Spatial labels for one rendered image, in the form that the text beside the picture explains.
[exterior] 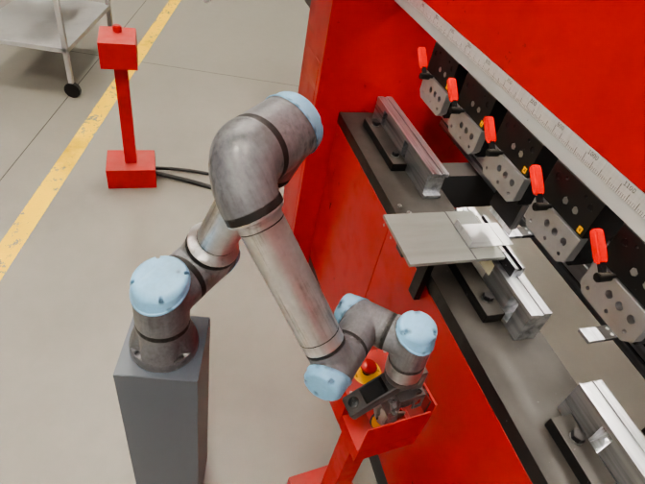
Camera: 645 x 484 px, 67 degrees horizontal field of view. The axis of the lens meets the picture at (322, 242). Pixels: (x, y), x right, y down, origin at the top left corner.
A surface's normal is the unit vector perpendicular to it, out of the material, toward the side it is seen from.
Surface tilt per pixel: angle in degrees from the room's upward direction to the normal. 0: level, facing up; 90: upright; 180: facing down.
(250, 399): 0
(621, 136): 90
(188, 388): 90
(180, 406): 90
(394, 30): 90
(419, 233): 0
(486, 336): 0
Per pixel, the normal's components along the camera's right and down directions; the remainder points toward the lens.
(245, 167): 0.15, -0.03
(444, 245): 0.17, -0.73
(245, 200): 0.03, 0.24
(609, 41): -0.95, 0.06
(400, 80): 0.26, 0.68
